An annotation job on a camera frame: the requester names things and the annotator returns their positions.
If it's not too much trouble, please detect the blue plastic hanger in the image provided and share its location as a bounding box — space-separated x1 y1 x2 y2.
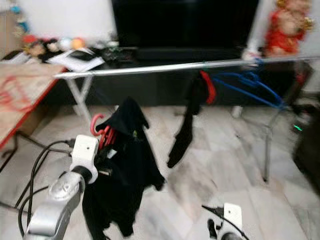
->
211 70 287 110

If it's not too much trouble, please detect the light wooden cabinet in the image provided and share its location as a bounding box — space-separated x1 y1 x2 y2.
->
0 9 22 57

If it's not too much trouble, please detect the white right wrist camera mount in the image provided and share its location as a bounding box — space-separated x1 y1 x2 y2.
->
223 202 244 234

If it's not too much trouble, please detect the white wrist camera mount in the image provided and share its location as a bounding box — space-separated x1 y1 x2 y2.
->
223 202 244 234
69 134 100 184

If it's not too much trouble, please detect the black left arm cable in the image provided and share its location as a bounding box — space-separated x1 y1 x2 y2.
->
17 139 77 239

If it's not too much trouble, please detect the green mug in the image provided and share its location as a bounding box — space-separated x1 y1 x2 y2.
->
101 45 122 62

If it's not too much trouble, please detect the black printed t-shirt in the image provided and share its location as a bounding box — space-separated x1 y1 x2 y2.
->
167 72 211 169

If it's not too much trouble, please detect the white round figurine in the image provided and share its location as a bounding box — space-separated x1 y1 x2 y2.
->
58 37 72 51

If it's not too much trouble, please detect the black knit garment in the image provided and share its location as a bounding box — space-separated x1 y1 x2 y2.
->
81 97 166 239

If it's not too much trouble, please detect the red statue figurine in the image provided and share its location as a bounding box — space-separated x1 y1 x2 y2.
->
263 0 315 57

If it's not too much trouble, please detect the silver clothes rack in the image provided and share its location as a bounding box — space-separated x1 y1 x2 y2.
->
53 55 320 183

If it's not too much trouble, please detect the black tv cabinet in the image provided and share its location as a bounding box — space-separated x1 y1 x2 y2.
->
44 46 320 108

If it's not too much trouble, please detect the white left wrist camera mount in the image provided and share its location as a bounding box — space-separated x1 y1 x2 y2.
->
69 134 100 184

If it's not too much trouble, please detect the marble folding table red edge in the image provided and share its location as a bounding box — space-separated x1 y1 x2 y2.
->
0 62 62 173

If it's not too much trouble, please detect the yellow round figurine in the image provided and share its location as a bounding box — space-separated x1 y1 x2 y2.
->
70 37 86 51

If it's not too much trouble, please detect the gold trophy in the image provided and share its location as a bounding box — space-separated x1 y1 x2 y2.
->
9 3 29 37

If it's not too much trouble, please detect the black flat television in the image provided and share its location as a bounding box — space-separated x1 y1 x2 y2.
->
111 0 261 51

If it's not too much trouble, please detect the black round figurine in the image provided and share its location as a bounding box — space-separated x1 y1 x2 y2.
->
39 38 61 56

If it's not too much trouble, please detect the red plastic hanger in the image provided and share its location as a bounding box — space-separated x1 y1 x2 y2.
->
89 113 119 151
0 75 34 114
198 70 217 105

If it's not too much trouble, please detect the red lid jar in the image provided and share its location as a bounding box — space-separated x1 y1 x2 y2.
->
22 34 39 56

